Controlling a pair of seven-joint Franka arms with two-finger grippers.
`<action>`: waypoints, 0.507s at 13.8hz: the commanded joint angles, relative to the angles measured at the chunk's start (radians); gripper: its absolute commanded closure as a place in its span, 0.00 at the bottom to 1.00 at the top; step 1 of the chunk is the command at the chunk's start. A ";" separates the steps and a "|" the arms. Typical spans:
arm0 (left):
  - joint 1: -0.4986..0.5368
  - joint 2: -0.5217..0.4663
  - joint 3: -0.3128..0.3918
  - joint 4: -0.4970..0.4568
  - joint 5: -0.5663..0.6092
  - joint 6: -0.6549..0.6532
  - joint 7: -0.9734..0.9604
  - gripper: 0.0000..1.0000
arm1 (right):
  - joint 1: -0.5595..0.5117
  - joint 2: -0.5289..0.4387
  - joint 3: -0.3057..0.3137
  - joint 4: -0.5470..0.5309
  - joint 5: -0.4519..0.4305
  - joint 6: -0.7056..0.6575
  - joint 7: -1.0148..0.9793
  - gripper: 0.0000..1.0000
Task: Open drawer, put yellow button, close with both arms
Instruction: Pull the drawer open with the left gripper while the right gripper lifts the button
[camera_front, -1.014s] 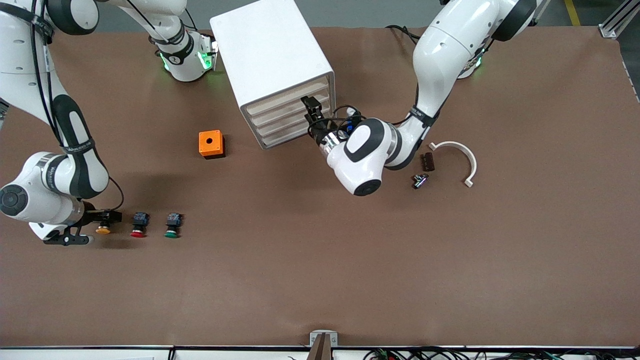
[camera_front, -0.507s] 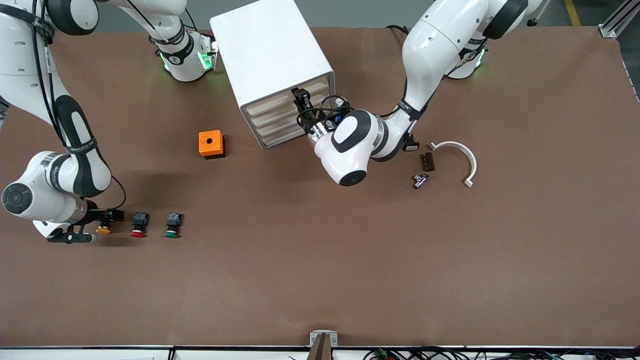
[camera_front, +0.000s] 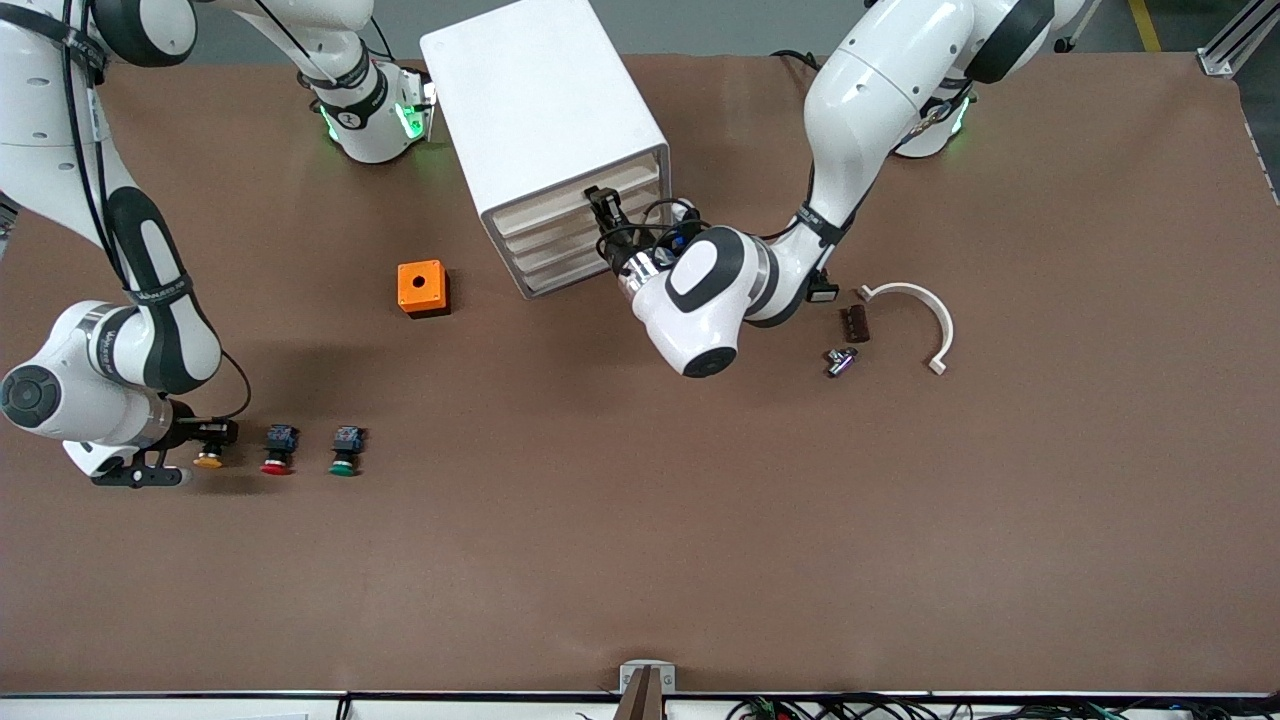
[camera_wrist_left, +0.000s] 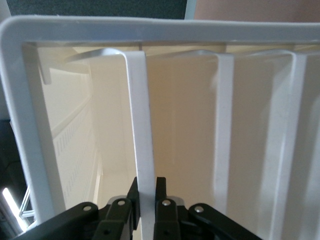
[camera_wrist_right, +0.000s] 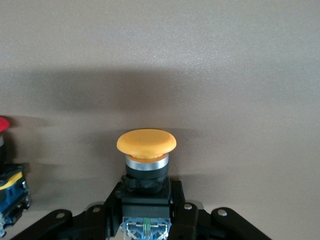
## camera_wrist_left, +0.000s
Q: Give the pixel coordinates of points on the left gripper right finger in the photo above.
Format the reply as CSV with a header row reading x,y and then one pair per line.
x,y
167,217

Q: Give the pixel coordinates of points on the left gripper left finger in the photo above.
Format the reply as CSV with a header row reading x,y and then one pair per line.
x,y
117,215

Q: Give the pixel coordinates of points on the white plastic drawer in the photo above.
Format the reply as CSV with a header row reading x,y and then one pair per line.
x,y
138,120

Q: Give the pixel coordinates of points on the white drawer cabinet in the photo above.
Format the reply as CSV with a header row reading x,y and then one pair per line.
x,y
25,112

